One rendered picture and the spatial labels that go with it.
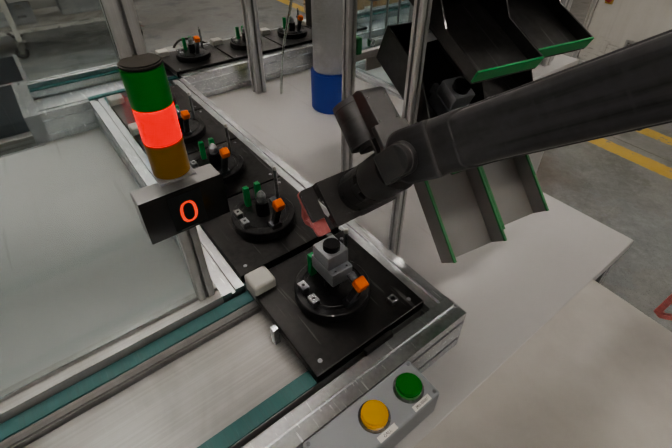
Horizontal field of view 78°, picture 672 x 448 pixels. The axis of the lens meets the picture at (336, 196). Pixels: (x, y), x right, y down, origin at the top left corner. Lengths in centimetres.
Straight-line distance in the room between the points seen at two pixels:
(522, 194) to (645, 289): 159
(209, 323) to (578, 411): 66
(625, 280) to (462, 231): 172
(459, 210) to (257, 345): 47
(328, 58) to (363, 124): 105
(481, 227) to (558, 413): 35
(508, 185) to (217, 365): 69
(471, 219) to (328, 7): 88
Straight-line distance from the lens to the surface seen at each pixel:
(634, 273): 259
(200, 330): 82
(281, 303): 79
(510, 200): 99
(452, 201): 87
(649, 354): 105
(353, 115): 50
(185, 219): 65
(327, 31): 150
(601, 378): 96
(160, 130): 57
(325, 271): 72
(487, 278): 102
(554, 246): 116
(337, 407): 70
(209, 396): 78
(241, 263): 87
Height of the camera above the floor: 159
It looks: 38 degrees down
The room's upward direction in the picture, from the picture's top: straight up
